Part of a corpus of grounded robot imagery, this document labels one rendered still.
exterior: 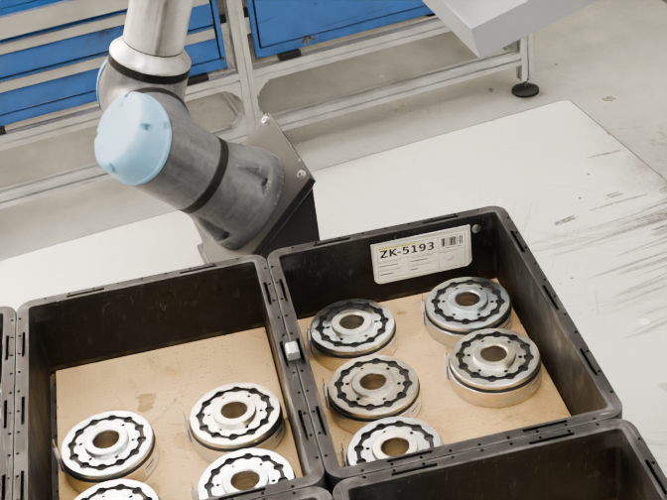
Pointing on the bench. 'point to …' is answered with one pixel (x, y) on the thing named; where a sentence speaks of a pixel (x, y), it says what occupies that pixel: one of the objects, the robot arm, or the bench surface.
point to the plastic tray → (499, 19)
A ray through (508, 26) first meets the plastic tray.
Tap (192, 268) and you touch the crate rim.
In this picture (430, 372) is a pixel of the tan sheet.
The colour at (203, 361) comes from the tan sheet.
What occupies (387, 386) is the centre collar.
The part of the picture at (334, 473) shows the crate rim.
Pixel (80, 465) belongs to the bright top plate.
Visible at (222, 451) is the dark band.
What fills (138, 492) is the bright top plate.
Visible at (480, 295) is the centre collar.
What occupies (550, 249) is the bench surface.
